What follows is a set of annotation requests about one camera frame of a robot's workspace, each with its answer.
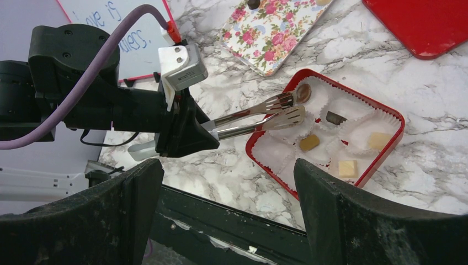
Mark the pink framed whiteboard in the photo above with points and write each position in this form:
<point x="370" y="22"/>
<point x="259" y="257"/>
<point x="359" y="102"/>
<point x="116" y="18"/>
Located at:
<point x="139" y="46"/>

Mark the metal serving tongs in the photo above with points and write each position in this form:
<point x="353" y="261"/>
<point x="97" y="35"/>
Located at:
<point x="280" y="111"/>

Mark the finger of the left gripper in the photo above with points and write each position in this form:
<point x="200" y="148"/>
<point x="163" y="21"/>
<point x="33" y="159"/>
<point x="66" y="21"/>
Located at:
<point x="180" y="129"/>

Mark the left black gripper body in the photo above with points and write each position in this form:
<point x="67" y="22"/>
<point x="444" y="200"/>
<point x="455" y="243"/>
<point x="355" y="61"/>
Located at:
<point x="58" y="58"/>

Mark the white square chocolate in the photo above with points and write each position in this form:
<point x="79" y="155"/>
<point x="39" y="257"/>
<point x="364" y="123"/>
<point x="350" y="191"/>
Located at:
<point x="378" y="140"/>
<point x="348" y="169"/>

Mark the dark square chocolate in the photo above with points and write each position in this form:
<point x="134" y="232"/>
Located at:
<point x="334" y="118"/>

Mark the round brown chocolate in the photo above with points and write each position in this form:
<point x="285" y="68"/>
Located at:
<point x="303" y="93"/>

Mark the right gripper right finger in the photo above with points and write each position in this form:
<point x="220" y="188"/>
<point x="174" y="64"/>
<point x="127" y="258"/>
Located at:
<point x="348" y="225"/>

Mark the red tin lid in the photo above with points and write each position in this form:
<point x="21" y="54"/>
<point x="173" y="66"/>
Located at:
<point x="427" y="29"/>

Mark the floral rectangular tray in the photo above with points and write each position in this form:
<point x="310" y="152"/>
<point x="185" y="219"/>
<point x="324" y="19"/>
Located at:
<point x="263" y="34"/>

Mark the red chocolate box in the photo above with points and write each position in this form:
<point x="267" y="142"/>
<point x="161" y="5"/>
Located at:
<point x="277" y="151"/>

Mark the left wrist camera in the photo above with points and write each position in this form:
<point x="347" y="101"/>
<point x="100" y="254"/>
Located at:
<point x="180" y="67"/>

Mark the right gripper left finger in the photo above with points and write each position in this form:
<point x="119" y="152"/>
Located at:
<point x="105" y="224"/>

